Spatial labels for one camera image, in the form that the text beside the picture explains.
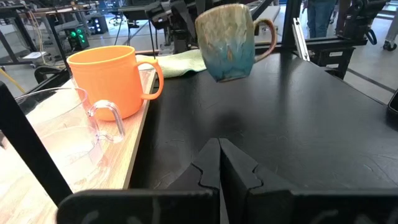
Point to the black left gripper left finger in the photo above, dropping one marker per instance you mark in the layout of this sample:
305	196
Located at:
205	168

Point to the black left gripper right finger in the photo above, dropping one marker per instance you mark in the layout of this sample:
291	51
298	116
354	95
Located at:
236	168

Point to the orange plastic mug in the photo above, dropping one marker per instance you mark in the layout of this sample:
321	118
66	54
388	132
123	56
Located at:
109	81

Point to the clear plastic cup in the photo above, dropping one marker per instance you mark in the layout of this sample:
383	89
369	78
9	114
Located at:
62	133

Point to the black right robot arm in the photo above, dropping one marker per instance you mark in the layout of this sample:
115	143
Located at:
183	34

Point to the light green cloth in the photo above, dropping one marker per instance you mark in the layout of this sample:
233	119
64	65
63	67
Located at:
177	63

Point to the person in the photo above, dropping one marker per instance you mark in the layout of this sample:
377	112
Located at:
320	15

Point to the black computer tower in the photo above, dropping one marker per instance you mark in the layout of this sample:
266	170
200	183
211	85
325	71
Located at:
77	37

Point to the background black robot rig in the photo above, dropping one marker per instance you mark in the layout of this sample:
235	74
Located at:
357	18

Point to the black aluminium table frame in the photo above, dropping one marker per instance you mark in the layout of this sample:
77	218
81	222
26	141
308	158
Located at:
292	25

